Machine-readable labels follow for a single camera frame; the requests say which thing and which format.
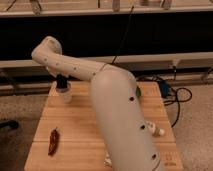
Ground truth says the green object behind arm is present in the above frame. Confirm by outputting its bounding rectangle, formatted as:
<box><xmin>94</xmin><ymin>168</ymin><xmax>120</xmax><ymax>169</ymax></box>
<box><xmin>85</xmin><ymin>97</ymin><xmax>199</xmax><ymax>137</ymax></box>
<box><xmin>136</xmin><ymin>86</ymin><xmax>141</xmax><ymax>98</ymax></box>

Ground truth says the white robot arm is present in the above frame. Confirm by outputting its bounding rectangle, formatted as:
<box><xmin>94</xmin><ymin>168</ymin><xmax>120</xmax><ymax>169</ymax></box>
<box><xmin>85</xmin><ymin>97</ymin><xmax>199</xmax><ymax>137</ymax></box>
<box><xmin>31</xmin><ymin>36</ymin><xmax>166</xmax><ymax>171</ymax></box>

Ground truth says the dried red chili pepper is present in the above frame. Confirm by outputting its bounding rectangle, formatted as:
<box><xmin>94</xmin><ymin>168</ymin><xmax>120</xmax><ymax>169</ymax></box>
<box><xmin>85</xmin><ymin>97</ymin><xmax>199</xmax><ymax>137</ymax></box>
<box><xmin>48</xmin><ymin>129</ymin><xmax>59</xmax><ymax>156</ymax></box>

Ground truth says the dark object at left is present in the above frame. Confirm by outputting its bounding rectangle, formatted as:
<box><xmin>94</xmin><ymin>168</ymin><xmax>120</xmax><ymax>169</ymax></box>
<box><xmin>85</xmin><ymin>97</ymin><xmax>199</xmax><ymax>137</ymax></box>
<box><xmin>0</xmin><ymin>120</ymin><xmax>19</xmax><ymax>129</ymax></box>

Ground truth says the blue box on floor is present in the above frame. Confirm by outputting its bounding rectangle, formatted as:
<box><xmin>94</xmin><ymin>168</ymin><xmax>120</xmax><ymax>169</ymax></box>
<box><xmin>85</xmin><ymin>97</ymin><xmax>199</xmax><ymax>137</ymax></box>
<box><xmin>159</xmin><ymin>81</ymin><xmax>170</xmax><ymax>98</ymax></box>

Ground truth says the black hanging cable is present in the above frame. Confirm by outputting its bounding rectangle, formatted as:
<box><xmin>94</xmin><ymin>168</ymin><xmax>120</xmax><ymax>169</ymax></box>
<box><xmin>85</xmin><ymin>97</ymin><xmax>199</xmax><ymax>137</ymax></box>
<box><xmin>111</xmin><ymin>4</ymin><xmax>136</xmax><ymax>65</ymax></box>

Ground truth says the black cable on floor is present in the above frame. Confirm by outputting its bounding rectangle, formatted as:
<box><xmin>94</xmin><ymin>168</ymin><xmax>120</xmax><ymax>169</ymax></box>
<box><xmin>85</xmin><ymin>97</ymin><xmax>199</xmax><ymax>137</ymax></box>
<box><xmin>146</xmin><ymin>76</ymin><xmax>193</xmax><ymax>128</ymax></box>

